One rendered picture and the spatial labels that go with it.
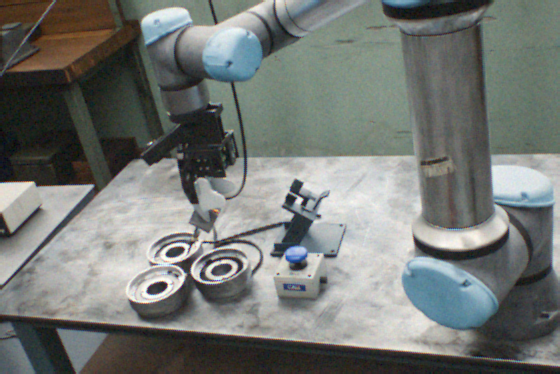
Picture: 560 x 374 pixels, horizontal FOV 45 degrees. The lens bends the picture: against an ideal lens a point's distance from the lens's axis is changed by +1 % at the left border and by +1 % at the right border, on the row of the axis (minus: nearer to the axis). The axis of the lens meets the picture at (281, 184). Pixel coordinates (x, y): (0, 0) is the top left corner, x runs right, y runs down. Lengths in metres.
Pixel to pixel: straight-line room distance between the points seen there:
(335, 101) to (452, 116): 2.06
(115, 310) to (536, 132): 1.92
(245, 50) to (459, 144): 0.35
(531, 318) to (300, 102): 1.96
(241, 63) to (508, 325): 0.53
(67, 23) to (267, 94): 0.90
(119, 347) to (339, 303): 0.62
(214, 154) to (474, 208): 0.45
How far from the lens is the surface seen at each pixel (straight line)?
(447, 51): 0.71
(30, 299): 1.38
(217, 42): 0.94
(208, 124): 1.07
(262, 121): 2.93
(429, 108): 0.74
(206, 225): 1.19
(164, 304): 1.17
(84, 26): 3.00
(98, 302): 1.29
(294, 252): 1.12
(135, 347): 1.56
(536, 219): 0.94
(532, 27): 2.59
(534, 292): 1.01
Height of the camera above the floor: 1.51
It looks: 29 degrees down
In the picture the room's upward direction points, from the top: 12 degrees counter-clockwise
